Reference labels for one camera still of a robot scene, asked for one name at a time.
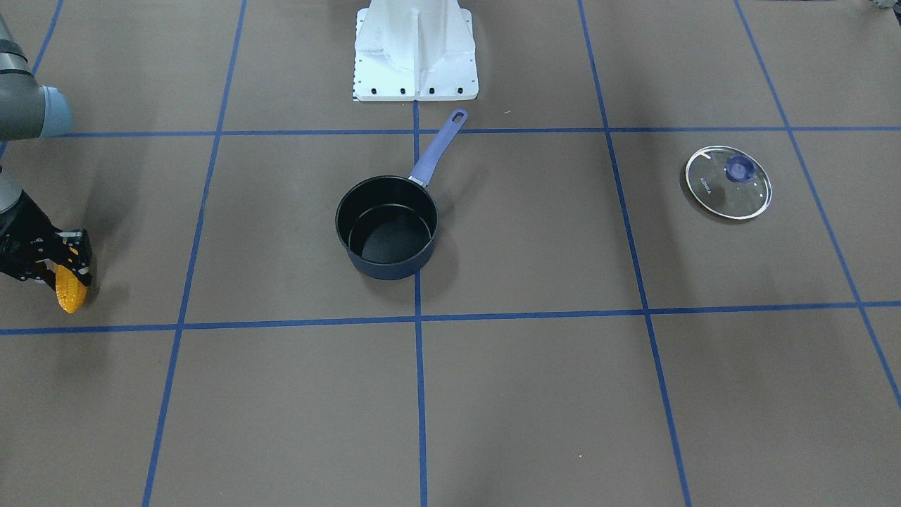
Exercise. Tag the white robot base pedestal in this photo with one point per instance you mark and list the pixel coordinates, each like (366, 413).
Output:
(414, 51)

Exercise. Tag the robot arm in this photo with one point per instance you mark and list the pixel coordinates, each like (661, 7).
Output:
(29, 111)

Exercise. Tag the yellow corn cob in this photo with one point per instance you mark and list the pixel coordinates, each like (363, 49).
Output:
(70, 294)

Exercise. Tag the glass pot lid blue knob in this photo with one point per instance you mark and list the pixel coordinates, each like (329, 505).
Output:
(728, 183)

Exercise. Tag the dark blue saucepan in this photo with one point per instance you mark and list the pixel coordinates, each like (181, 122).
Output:
(388, 224)

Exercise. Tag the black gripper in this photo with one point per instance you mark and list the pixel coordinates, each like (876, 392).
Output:
(23, 227)

